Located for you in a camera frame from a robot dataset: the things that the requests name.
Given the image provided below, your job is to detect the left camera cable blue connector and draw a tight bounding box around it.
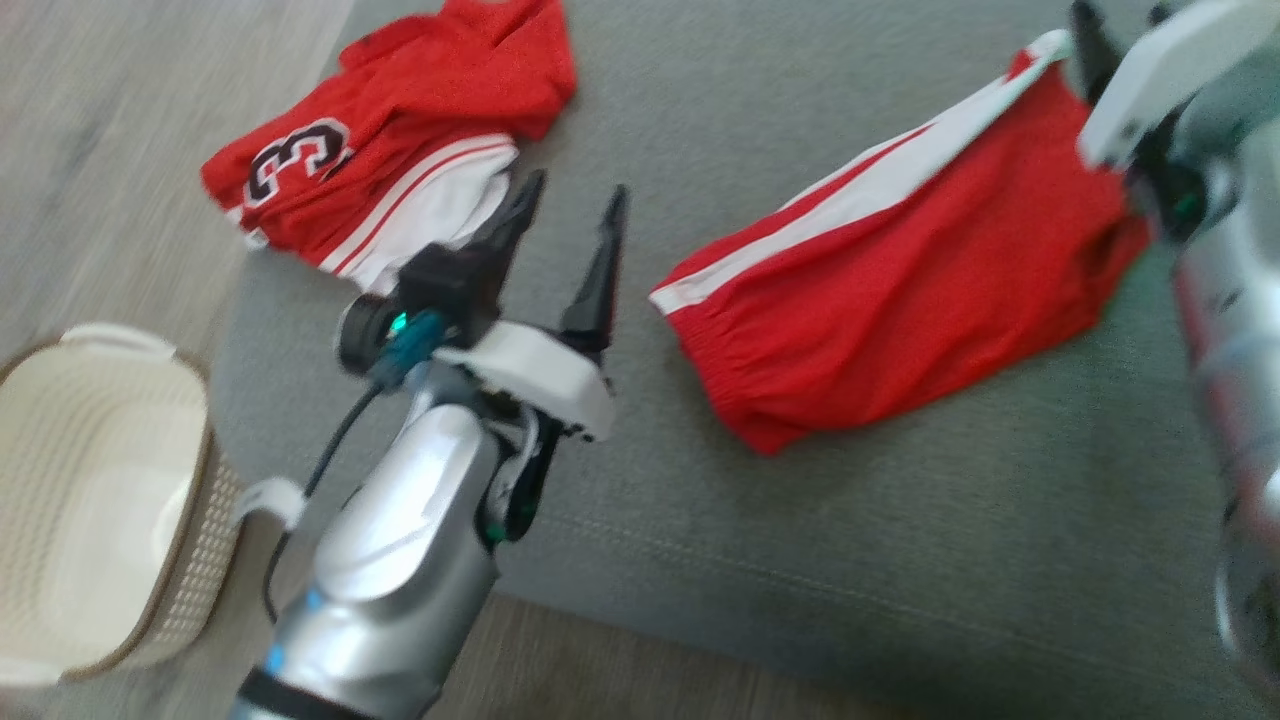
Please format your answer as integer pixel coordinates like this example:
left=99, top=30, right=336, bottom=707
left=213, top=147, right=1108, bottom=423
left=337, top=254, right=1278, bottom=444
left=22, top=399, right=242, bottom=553
left=235, top=308, right=446, bottom=626

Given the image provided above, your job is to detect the red shorts white stripe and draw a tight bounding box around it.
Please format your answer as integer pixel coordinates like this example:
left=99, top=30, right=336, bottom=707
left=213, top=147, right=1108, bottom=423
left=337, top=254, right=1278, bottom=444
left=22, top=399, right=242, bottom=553
left=648, top=30, right=1151, bottom=456

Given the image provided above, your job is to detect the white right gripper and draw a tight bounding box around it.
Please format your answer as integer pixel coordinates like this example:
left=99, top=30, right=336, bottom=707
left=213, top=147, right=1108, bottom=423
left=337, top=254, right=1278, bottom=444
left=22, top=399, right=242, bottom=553
left=1070, top=0, right=1280, bottom=169

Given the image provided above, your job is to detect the cream woven laundry basket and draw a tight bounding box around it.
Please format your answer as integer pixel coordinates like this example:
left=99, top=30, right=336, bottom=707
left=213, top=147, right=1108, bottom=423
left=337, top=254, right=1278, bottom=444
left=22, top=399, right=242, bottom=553
left=0, top=322, right=246, bottom=691

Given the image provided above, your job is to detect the large grey sofa ottoman cushion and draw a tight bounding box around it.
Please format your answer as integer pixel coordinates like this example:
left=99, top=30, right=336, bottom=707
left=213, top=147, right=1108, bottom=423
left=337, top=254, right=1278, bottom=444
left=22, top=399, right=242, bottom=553
left=210, top=0, right=1280, bottom=720

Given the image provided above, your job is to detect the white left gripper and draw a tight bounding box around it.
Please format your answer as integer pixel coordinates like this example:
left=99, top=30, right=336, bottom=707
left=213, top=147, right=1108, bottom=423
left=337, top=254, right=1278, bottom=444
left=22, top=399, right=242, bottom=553
left=433, top=168, right=631, bottom=443

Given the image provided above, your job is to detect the red number 23 jersey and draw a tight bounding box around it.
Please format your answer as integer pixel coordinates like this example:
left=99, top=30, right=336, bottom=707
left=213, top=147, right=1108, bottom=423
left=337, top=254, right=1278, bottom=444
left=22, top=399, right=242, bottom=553
left=200, top=0, right=579, bottom=296

